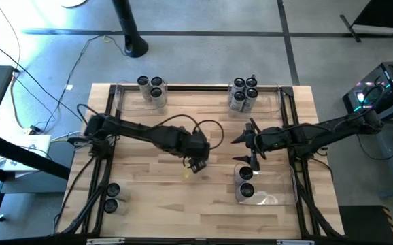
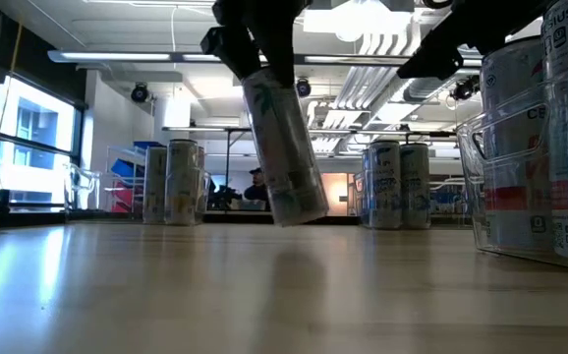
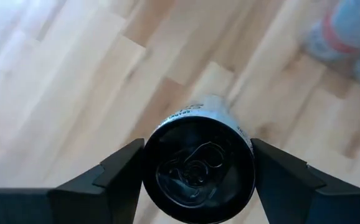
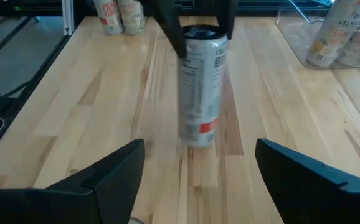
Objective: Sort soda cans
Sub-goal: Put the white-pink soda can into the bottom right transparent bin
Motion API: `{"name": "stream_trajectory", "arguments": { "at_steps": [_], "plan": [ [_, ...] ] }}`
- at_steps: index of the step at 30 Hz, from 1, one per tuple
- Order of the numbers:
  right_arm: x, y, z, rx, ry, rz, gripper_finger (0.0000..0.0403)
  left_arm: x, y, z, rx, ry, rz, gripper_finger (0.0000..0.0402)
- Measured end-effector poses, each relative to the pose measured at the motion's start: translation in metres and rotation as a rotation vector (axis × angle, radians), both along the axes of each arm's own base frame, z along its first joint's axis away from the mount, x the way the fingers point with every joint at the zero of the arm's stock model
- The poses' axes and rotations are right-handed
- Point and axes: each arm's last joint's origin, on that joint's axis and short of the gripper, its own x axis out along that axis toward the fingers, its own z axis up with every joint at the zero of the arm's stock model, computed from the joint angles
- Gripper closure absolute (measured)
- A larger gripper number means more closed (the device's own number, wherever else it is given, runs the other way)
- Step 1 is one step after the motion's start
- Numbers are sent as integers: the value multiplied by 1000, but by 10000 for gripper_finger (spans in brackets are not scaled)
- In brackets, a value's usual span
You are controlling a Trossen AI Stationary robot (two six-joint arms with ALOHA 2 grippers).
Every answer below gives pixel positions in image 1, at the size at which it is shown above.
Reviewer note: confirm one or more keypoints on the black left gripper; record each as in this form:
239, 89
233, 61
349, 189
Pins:
196, 149

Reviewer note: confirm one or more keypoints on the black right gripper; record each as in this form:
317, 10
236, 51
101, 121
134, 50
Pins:
268, 141

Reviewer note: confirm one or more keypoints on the Celsius Peach Vibe can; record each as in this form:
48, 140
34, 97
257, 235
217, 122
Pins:
111, 206
247, 190
245, 173

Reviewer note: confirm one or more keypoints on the clear plastic bin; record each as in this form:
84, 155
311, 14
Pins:
128, 105
268, 105
278, 190

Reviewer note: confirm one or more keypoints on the Celsius Arctic Vibe can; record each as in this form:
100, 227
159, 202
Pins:
251, 82
239, 96
252, 92
239, 82

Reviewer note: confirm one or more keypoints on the Celsius Tropical Vibe can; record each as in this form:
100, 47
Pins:
143, 80
156, 93
156, 81
113, 190

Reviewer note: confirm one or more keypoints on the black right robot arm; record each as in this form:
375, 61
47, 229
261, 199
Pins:
319, 131

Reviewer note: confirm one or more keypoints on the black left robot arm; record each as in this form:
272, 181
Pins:
142, 131

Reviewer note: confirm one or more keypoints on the black case hazard stripes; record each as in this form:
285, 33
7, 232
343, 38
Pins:
359, 224

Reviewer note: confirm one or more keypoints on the black stand pole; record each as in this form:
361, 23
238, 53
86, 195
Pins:
126, 27

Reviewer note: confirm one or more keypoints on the white tape piece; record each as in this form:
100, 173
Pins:
68, 87

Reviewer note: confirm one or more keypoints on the grey metal cart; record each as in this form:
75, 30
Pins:
387, 160

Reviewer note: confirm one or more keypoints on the white box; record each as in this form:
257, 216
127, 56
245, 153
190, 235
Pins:
36, 144

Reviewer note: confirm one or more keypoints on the black power plug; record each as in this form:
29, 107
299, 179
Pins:
33, 129

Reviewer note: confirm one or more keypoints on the black folding stand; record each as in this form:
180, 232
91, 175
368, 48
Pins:
383, 13

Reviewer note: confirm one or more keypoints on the black aluminium table frame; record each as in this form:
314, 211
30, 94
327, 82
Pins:
203, 88

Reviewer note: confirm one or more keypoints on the white metal bracket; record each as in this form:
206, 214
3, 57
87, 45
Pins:
295, 242
105, 241

